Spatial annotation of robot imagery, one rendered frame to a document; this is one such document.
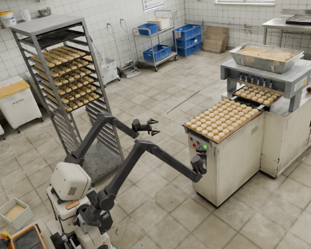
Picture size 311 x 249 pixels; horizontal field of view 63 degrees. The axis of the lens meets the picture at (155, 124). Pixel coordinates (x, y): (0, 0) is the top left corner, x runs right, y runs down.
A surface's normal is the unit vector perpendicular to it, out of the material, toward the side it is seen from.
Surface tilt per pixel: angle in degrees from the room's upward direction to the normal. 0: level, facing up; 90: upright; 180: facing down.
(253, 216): 0
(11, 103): 92
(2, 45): 90
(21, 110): 93
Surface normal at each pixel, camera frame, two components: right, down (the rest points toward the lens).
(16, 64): 0.65, 0.34
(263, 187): -0.15, -0.82
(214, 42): -0.75, 0.09
